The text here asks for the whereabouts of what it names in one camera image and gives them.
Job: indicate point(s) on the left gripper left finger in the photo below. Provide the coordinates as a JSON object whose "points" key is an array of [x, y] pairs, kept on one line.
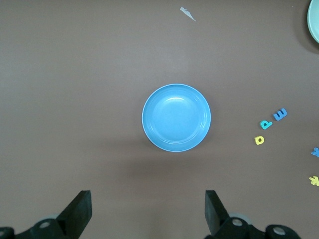
{"points": [[67, 219]]}

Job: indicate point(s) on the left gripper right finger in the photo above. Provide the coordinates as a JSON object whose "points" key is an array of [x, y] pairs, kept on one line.
{"points": [[219, 221]]}

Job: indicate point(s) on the yellow letter a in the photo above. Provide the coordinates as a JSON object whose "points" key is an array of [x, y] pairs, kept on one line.
{"points": [[256, 140]]}

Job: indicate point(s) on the teal letter P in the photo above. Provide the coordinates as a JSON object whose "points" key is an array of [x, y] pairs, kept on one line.
{"points": [[267, 123]]}

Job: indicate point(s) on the blue letter E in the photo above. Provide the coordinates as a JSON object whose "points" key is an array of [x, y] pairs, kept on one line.
{"points": [[280, 114]]}

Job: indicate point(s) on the yellow letter k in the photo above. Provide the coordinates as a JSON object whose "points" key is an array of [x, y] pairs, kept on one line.
{"points": [[315, 180]]}

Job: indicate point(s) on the blue plate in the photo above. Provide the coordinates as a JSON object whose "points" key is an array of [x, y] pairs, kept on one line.
{"points": [[176, 118]]}

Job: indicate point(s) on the blue letter x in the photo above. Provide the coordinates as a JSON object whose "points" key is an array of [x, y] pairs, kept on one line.
{"points": [[316, 152]]}

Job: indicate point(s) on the brown paper table cover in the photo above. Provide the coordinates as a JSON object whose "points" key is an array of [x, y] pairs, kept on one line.
{"points": [[74, 74]]}

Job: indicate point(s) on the small white paper scrap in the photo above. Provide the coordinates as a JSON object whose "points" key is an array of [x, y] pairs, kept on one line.
{"points": [[187, 13]]}

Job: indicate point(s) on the pale green plate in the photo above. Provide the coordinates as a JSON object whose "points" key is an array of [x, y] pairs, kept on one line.
{"points": [[314, 20]]}

